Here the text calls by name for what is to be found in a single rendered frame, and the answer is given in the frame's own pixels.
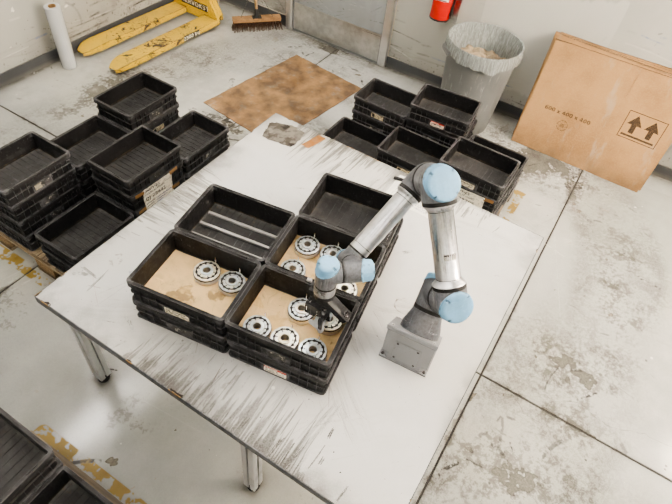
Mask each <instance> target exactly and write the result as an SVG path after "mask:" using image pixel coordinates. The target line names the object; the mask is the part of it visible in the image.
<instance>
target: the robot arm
mask: <svg viewBox="0 0 672 504"><path fill-rule="evenodd" d="M397 188H398V190H397V192H396V193H395V194H394V195H393V196H392V197H391V198H390V200H389V201H388V202H387V203H386V204H385V205H384V206H383V207H382V209H381V210H380V211H379V212H378V213H377V214H376V215H375V216H374V218H373V219H372V220H371V221H370V222H369V223H368V224H367V225H366V227H365V228H364V229H363V230H362V231H361V232H360V233H359V234H358V236H357V237H356V238H355V239H354V240H353V241H352V242H351V243H350V245H349V246H348V247H347V248H346V249H343V250H340V251H339V252H338V253H337V255H336V257H334V256H330V255H324V256H322V257H320V258H319V259H318V261H317V263H316V268H315V279H314V283H313V284H312V286H311V287H310V288H309V292H310V297H309V298H308V300H309V301H308V300H307V301H306V303H305V312H306V313H308V314H310V315H312V316H315V315H316V317H315V319H314V320H312V319H309V321H308V322H309V324H311V325H312V326H313V327H315V328H316V329H317V331H318V333H320V334H321V333H322V332H323V331H324V325H325V322H326V321H329V322H330V320H331V318H332V314H333V315H334V316H335V317H336V318H337V319H338V320H339V321H340V322H341V323H345V322H348V320H349V319H350V317H351V316H352V313H351V312H350V311H349V310H348V309H347V308H346V307H345V306H344V305H343V304H342V303H341V302H340V301H339V299H338V298H337V297H336V296H335V292H336V286H337V284H346V283H358V282H363V283H364V282H368V281H372V280H373V279H374V277H375V267H374V263H373V261H372V260H371V259H366V258H367V257H368V255H369V254H370V253H371V252H372V251H373V250H374V249H375V248H376V246H377V245H378V244H379V243H380V242H381V241H382V240H383V239H384V238H385V236H386V235H387V234H388V233H389V232H390V231H391V230H392V229H393V227H394V226H395V225H396V224H397V223H398V222H399V221H400V220H401V219H402V217H403V216H404V215H405V214H406V213H407V212H408V211H409V210H410V208H411V207H412V206H413V205H417V204H419V203H420V202H422V208H424V209H425V210H426V211H427V213H428V221H429V229H430V237H431V245H432V254H433V262H434V270H435V273H434V272H428V273H427V275H426V277H425V278H424V282H423V284H422V286H421V289H420V291H419V293H418V296H417V298H416V300H415V303H414V305H413V307H412V308H411V309H410V311H409V312H408V313H407V314H406V315H405V316H404V317H403V319H402V321H401V323H400V324H401V326H402V327H403V328H405V329H406V330H408V331H409V332H411V333H413V334H415V335H417V336H419V337H422V338H424V339H427V340H431V341H438V339H439V337H440V333H441V323H442V319H443V320H445V321H447V322H449V323H453V324H456V323H461V322H463V321H465V320H466V319H467V318H468V317H469V316H470V315H471V313H472V311H473V308H474V302H473V299H472V298H471V296H470V295H469V294H468V292H467V283H466V280H465V279H464V278H463V277H461V271H460V262H459V253H458V244H457V235H456V226H455V217H454V207H455V206H456V204H457V203H458V200H457V195H458V193H459V191H460V188H461V180H460V177H459V174H458V173H457V171H456V170H455V169H453V168H452V167H450V166H448V165H446V164H442V163H433V162H424V163H421V164H419V165H417V166H416V167H415V168H414V169H413V170H412V171H411V172H410V173H409V174H408V175H407V176H406V177H405V178H404V179H403V180H402V182H401V183H400V184H399V185H398V186H397ZM306 306H307V310H306Z"/></svg>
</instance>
